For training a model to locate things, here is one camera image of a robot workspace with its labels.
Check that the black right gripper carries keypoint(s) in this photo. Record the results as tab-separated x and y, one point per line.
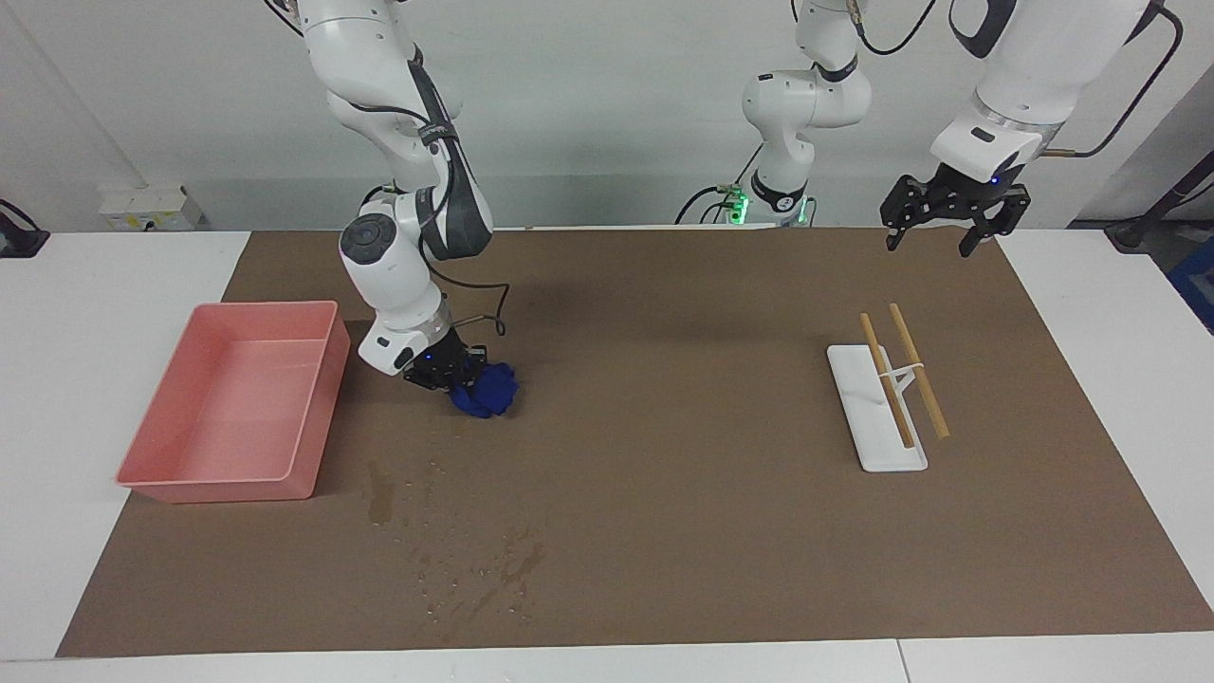
441	360

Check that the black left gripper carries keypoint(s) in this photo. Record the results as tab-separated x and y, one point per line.
967	194

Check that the blue microfiber towel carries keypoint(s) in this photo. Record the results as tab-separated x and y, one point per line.
488	389

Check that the brown table mat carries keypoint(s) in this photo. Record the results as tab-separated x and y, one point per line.
616	474

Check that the black stand leg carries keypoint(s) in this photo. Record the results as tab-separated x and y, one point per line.
1138	235

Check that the wooden dowel rod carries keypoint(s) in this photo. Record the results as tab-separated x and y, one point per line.
935	413
899	417

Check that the pink plastic bin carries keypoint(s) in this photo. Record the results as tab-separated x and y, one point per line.
228	417

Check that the white rack with wooden rods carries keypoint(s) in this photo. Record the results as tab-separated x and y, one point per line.
882	446

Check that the blue crate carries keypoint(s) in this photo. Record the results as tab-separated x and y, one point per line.
1197	289

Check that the white wall socket box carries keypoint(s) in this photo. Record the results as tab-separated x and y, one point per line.
142	209

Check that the black clamp mount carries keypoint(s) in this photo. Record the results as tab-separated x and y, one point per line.
19	242

